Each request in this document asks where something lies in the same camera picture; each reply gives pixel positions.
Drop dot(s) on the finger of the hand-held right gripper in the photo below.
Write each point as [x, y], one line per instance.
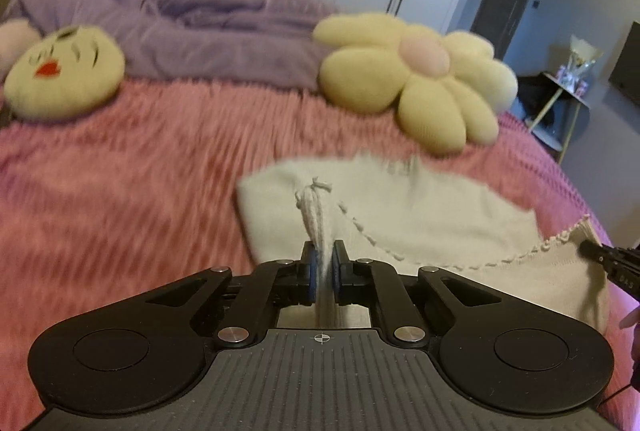
[596, 255]

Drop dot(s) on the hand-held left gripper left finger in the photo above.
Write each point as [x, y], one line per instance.
[313, 268]

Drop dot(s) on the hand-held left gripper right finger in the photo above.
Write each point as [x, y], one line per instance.
[334, 268]

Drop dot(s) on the white ribbed knit sweater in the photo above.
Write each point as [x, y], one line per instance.
[430, 221]

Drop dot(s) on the person's right hand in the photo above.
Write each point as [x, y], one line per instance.
[631, 317]

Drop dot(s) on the round side table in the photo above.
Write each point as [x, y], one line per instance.
[562, 111]

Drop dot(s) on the dark cloth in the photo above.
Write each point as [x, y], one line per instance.
[530, 98]

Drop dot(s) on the wrapped flower bouquet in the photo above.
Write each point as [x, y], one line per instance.
[580, 61]

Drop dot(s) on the pink ribbed fleece blanket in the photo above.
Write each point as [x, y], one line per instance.
[125, 191]

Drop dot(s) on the yellow flower-shaped pillow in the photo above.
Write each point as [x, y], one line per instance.
[425, 81]

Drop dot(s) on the purple fluffy duvet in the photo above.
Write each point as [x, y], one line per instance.
[190, 11]

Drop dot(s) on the yellow kissing-face round pillow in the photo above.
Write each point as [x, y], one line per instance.
[65, 71]

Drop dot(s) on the pink plush toy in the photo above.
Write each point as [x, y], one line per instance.
[12, 43]

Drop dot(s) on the black wall television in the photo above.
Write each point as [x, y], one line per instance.
[627, 66]

